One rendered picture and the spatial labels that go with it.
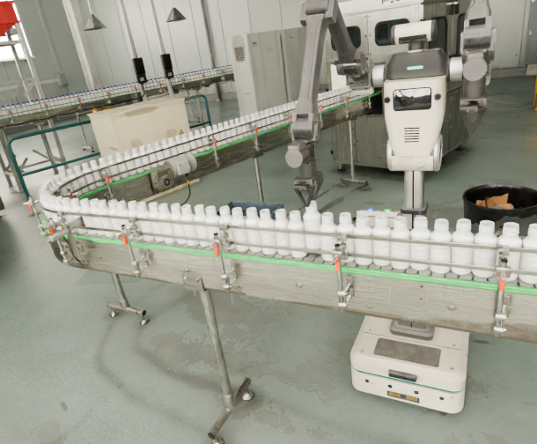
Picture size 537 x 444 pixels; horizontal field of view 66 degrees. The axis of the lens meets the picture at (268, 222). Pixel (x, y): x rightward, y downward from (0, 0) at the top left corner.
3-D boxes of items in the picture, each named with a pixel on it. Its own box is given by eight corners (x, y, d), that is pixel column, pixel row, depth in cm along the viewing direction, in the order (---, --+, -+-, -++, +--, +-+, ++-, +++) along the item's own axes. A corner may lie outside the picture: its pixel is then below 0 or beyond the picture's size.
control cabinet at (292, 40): (301, 125, 883) (291, 26, 807) (319, 126, 849) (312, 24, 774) (275, 134, 832) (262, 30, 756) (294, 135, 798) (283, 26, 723)
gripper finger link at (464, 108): (485, 129, 121) (487, 95, 117) (484, 134, 115) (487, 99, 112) (459, 129, 124) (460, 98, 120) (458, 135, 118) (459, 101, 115)
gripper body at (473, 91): (486, 98, 121) (488, 71, 118) (486, 105, 112) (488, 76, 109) (461, 99, 123) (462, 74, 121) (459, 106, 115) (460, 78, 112)
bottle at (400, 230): (401, 272, 128) (401, 224, 122) (386, 265, 133) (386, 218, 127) (414, 265, 131) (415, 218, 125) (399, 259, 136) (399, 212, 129)
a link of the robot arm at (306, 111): (339, 3, 130) (306, 8, 135) (334, -7, 125) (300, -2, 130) (323, 138, 129) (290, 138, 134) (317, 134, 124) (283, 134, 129)
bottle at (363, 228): (351, 263, 137) (349, 218, 130) (359, 255, 141) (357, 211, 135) (369, 268, 134) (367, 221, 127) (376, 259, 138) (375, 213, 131)
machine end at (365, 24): (387, 142, 661) (385, 3, 582) (473, 147, 573) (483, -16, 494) (328, 171, 561) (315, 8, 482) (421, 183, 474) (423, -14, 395)
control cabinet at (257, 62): (273, 135, 827) (259, 31, 751) (291, 136, 793) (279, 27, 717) (243, 145, 776) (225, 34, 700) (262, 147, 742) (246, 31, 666)
